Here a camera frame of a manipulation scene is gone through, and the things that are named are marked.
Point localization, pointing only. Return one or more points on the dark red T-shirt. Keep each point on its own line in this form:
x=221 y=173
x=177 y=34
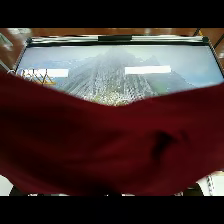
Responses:
x=100 y=143

